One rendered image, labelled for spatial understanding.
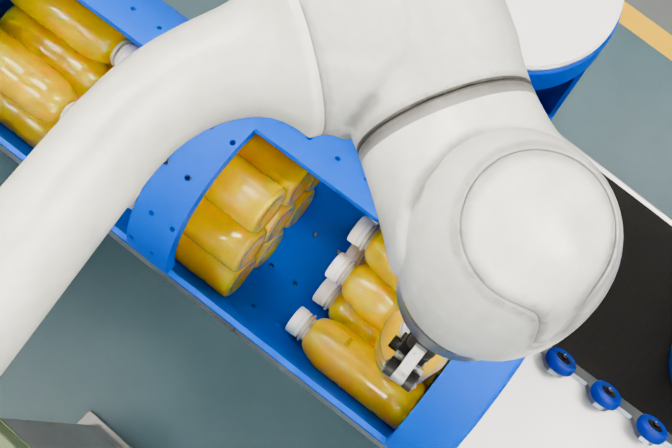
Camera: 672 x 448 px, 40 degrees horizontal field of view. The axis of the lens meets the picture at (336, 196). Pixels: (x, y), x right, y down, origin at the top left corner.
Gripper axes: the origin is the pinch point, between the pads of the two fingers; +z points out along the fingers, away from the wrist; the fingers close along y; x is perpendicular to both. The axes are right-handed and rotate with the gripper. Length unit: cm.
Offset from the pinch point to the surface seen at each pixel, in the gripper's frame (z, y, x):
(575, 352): 131, 38, -33
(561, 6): 42, 57, 11
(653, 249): 131, 69, -34
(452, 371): 23.0, 1.8, -5.3
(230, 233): 32.8, 0.1, 25.9
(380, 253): 32.1, 9.3, 9.5
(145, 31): 24, 12, 48
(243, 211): 28.5, 2.6, 25.4
